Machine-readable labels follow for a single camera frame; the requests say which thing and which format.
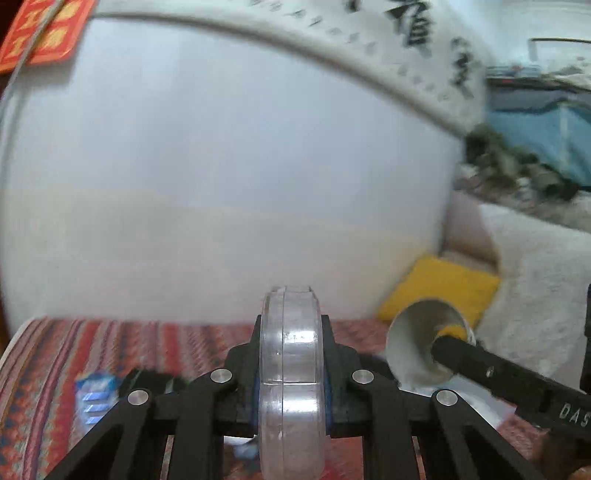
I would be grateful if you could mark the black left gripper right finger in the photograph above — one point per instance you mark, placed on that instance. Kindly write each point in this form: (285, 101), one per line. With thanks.
(410, 436)

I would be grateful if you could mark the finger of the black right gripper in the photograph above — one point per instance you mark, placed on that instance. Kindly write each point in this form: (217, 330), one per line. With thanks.
(538, 399)

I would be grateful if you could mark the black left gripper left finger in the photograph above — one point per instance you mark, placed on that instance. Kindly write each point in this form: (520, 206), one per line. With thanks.
(129, 441)

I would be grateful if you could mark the white paper cup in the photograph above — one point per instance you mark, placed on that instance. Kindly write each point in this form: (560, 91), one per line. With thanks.
(410, 339)

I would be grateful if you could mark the clear round plastic case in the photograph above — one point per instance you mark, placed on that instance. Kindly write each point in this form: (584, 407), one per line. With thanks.
(291, 385)

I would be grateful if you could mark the blue white small packet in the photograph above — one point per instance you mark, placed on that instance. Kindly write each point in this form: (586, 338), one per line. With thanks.
(95, 394)

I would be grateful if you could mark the black Nike sock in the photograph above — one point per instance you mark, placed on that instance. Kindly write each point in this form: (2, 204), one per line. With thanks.
(155, 382)

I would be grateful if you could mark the white fluffy blanket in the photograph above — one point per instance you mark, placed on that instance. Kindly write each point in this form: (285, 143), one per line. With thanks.
(537, 317)

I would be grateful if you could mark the colourful patterned tablecloth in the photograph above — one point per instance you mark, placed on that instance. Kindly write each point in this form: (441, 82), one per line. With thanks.
(47, 356)

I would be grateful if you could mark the yellow cushion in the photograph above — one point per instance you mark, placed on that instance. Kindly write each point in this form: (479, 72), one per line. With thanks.
(470, 291)

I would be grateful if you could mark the blue fabric bedding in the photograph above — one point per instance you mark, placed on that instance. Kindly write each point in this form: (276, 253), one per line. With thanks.
(559, 135)

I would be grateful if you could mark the white calligraphy scroll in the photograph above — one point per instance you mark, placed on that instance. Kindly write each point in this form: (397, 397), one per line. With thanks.
(424, 52)

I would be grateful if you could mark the red gold paper decoration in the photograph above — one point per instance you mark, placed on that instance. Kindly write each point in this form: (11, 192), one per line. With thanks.
(57, 40)

